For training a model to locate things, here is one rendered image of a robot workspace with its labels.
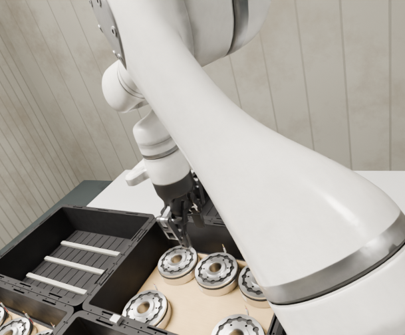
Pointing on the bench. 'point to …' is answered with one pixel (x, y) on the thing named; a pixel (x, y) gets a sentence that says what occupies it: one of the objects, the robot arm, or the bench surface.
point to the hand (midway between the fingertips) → (192, 231)
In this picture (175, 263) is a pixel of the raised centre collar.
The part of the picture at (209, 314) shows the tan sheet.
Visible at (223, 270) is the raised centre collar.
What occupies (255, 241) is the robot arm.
